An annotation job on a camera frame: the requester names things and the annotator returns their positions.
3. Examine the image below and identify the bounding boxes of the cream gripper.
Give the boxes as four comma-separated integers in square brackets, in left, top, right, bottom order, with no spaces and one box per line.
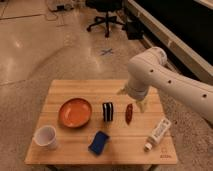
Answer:
[117,88,148,113]

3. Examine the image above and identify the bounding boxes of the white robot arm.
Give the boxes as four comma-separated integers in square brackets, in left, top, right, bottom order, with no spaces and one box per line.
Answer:
[119,47,213,126]

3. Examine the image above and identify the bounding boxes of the black and white eraser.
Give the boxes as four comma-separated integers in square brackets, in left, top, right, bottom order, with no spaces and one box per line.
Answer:
[102,102,114,122]

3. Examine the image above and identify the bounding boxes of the red chili pepper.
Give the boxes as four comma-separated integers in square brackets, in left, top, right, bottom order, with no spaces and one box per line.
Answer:
[125,104,133,124]

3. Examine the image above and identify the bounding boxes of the white bottle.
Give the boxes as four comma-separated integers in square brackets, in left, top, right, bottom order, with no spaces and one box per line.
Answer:
[144,118,171,151]

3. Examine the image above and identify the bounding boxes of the blue sponge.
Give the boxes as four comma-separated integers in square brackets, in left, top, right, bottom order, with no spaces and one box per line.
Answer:
[88,131,109,155]

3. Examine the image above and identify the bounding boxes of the orange plate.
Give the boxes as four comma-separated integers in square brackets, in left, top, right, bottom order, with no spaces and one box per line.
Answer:
[58,98,92,128]

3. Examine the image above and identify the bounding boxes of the black box on floor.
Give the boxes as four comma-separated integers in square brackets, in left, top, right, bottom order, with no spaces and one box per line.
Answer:
[126,22,144,40]

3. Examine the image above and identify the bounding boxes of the white cup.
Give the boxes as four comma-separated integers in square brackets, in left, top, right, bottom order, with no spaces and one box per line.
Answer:
[33,125,58,149]

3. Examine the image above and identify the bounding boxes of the black office chair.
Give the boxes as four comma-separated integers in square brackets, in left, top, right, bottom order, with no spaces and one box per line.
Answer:
[85,0,125,38]

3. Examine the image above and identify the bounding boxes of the cables on floor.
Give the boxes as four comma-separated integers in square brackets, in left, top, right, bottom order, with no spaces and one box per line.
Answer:
[44,0,84,22]

